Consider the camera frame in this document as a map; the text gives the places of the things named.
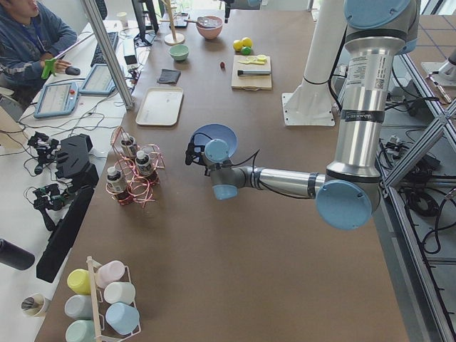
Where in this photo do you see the green bowl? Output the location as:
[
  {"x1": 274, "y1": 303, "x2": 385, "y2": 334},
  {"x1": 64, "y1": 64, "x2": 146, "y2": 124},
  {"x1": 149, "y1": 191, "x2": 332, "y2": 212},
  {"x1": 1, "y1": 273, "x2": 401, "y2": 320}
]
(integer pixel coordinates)
[{"x1": 169, "y1": 44, "x2": 190, "y2": 62}]

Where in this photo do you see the mint cup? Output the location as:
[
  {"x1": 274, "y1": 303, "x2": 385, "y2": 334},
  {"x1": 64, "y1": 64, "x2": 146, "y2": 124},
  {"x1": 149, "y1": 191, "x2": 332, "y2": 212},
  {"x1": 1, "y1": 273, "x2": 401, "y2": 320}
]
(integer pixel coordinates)
[{"x1": 65, "y1": 320, "x2": 95, "y2": 342}]

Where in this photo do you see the black keyboard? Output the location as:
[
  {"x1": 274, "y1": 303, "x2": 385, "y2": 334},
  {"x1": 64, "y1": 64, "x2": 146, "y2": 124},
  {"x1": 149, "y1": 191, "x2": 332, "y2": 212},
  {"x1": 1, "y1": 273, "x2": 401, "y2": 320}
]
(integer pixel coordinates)
[{"x1": 90, "y1": 31, "x2": 120, "y2": 68}]

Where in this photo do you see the yellow lemon outer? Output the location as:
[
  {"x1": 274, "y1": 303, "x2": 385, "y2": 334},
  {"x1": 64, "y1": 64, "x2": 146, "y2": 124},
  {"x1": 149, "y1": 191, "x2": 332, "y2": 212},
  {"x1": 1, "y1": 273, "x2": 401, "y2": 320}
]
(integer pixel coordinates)
[{"x1": 241, "y1": 37, "x2": 253, "y2": 48}]

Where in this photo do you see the wooden cutting board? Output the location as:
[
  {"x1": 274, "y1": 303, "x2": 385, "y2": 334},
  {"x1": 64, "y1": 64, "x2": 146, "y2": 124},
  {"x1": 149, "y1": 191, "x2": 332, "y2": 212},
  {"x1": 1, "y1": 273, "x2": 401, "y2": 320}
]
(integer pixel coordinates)
[{"x1": 231, "y1": 55, "x2": 272, "y2": 90}]

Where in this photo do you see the aluminium frame post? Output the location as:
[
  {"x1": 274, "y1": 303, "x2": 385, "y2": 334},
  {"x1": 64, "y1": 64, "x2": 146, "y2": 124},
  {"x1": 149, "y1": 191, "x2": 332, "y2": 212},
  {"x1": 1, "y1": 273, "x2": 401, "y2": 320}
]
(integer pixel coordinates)
[{"x1": 81, "y1": 0, "x2": 134, "y2": 110}]

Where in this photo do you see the blue cup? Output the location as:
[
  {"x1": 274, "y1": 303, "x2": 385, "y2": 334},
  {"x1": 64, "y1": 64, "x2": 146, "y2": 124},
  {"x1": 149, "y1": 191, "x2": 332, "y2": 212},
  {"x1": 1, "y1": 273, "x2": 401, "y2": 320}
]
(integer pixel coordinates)
[{"x1": 105, "y1": 302, "x2": 140, "y2": 335}]

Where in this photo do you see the blue teach pendant near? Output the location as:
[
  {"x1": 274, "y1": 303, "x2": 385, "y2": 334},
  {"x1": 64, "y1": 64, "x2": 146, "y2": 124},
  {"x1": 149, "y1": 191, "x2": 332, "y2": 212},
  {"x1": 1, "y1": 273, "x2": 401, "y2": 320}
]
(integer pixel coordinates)
[{"x1": 33, "y1": 81, "x2": 79, "y2": 118}]

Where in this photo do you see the white cup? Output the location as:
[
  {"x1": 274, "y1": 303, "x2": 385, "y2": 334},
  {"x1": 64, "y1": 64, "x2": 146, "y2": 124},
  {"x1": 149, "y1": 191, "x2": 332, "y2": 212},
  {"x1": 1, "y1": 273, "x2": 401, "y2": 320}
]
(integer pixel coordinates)
[{"x1": 104, "y1": 281, "x2": 136, "y2": 305}]

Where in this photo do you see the green lime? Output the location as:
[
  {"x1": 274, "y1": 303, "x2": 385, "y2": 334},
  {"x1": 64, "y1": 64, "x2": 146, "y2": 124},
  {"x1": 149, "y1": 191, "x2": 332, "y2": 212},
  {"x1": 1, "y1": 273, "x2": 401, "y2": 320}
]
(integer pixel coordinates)
[{"x1": 240, "y1": 46, "x2": 252, "y2": 56}]

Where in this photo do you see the grey folded cloth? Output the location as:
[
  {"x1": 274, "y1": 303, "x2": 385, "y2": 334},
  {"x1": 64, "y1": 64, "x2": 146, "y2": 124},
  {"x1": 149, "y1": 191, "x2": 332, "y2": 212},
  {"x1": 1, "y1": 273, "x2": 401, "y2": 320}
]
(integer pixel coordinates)
[{"x1": 157, "y1": 68, "x2": 181, "y2": 85}]

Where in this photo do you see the seated person blue hoodie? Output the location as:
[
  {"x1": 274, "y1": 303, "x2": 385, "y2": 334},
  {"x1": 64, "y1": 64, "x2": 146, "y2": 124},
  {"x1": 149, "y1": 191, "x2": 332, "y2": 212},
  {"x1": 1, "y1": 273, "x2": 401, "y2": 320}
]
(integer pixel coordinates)
[{"x1": 1, "y1": 1, "x2": 78, "y2": 90}]

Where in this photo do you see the yellow cup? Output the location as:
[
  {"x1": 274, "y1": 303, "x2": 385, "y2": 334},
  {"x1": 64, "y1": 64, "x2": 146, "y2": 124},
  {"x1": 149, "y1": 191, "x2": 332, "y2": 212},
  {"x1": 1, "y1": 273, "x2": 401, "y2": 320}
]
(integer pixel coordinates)
[{"x1": 67, "y1": 269, "x2": 91, "y2": 295}]

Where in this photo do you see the pink cup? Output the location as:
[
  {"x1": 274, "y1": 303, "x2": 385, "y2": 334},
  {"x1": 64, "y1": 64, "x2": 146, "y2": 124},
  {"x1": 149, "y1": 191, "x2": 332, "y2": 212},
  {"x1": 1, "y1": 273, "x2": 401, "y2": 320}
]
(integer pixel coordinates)
[{"x1": 95, "y1": 260, "x2": 125, "y2": 289}]

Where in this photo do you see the tea bottle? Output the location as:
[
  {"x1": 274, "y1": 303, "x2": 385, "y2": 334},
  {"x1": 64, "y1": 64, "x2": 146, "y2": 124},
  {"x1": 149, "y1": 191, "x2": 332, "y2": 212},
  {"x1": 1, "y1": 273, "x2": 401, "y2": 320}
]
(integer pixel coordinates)
[
  {"x1": 120, "y1": 132, "x2": 138, "y2": 158},
  {"x1": 135, "y1": 150, "x2": 158, "y2": 185},
  {"x1": 107, "y1": 166, "x2": 133, "y2": 205}
]

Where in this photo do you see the white wire cup rack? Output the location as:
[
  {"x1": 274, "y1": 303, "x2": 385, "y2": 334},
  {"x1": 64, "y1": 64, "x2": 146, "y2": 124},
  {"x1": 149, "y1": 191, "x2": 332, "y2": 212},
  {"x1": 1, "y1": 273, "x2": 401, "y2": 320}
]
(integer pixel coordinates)
[{"x1": 86, "y1": 256, "x2": 142, "y2": 341}]

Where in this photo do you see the paper cup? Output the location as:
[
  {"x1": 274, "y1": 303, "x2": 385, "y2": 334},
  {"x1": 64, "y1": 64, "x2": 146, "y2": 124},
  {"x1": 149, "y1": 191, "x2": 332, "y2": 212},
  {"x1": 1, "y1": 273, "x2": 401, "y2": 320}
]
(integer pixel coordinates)
[{"x1": 21, "y1": 294, "x2": 51, "y2": 317}]

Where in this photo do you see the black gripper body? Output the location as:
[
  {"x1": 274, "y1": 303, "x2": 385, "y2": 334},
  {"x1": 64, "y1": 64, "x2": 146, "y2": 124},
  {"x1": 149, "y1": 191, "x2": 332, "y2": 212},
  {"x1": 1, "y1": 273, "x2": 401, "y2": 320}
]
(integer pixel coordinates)
[{"x1": 185, "y1": 142, "x2": 207, "y2": 167}]

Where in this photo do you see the black thermos bottle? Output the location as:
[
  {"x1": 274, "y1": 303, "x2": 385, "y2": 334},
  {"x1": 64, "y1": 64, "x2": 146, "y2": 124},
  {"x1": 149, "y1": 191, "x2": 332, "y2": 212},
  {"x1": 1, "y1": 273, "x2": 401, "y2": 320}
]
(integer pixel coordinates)
[{"x1": 0, "y1": 239, "x2": 35, "y2": 271}]

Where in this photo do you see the yellow lemon near bowl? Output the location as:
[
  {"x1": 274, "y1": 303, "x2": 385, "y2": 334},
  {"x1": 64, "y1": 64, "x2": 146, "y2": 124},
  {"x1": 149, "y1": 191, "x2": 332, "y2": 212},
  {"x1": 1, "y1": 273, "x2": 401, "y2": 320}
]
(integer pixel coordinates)
[{"x1": 232, "y1": 40, "x2": 244, "y2": 52}]

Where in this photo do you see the copper wire bottle rack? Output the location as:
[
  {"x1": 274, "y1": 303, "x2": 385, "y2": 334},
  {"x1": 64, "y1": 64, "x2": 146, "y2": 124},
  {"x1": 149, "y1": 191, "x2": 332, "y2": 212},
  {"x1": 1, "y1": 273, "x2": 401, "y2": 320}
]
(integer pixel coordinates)
[{"x1": 105, "y1": 126, "x2": 165, "y2": 207}]

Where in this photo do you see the grey cup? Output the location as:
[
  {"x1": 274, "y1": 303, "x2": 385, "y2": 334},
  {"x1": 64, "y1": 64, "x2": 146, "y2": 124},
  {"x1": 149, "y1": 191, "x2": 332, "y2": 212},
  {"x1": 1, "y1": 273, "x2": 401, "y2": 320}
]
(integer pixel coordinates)
[{"x1": 64, "y1": 294, "x2": 93, "y2": 320}]

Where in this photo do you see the steel muddler black cap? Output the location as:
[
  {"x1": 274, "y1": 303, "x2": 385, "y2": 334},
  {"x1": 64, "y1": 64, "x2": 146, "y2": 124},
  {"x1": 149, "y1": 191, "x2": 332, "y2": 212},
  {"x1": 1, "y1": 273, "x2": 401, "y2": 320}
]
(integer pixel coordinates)
[{"x1": 237, "y1": 70, "x2": 271, "y2": 76}]

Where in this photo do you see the blue plate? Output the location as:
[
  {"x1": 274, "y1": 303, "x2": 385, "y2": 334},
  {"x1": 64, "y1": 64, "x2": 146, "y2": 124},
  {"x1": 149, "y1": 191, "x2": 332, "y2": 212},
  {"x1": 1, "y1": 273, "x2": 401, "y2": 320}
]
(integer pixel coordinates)
[{"x1": 192, "y1": 123, "x2": 237, "y2": 162}]

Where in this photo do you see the black computer mouse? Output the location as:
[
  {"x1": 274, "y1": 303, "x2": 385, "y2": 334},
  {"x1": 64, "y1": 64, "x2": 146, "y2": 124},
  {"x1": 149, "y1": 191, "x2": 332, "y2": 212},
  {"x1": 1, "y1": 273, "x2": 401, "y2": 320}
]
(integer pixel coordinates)
[{"x1": 65, "y1": 66, "x2": 81, "y2": 76}]

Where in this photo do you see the blue teach pendant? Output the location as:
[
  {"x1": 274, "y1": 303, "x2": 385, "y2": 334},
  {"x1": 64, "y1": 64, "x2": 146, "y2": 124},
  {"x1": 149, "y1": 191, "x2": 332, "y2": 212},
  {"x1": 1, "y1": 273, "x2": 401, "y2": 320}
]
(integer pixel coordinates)
[
  {"x1": 79, "y1": 63, "x2": 115, "y2": 96},
  {"x1": 33, "y1": 81, "x2": 79, "y2": 118}
]

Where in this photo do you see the yellow plastic knife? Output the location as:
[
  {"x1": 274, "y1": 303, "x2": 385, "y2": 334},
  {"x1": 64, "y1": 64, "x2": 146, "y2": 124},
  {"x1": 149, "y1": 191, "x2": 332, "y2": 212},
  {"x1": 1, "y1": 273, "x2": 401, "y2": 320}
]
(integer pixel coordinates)
[{"x1": 238, "y1": 59, "x2": 266, "y2": 65}]

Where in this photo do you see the blue teach pendant far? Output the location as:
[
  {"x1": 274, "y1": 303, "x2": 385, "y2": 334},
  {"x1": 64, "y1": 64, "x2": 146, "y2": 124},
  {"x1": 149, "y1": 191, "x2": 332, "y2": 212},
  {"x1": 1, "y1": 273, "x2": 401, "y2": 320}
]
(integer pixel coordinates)
[{"x1": 79, "y1": 63, "x2": 115, "y2": 96}]

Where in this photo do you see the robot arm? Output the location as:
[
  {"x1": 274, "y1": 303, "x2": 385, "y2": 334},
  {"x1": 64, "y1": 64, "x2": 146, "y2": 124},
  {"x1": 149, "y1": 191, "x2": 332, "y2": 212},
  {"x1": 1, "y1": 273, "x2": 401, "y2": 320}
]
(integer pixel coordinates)
[{"x1": 185, "y1": 1, "x2": 420, "y2": 230}]

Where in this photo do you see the pink bowl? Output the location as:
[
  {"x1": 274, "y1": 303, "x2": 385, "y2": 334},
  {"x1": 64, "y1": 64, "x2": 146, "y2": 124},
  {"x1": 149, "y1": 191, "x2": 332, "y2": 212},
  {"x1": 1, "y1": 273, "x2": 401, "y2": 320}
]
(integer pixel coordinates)
[{"x1": 196, "y1": 16, "x2": 223, "y2": 40}]

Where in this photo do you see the wooden cup tree stand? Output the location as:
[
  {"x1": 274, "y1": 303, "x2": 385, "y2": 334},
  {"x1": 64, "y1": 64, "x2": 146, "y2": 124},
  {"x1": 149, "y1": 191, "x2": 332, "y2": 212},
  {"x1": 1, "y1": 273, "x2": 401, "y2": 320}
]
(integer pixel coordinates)
[{"x1": 161, "y1": 0, "x2": 185, "y2": 46}]

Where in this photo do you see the cream rabbit tray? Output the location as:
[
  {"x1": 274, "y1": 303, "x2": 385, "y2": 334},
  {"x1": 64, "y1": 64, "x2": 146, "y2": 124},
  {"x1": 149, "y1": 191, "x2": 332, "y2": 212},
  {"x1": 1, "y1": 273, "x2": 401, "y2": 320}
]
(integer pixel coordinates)
[{"x1": 135, "y1": 87, "x2": 183, "y2": 127}]

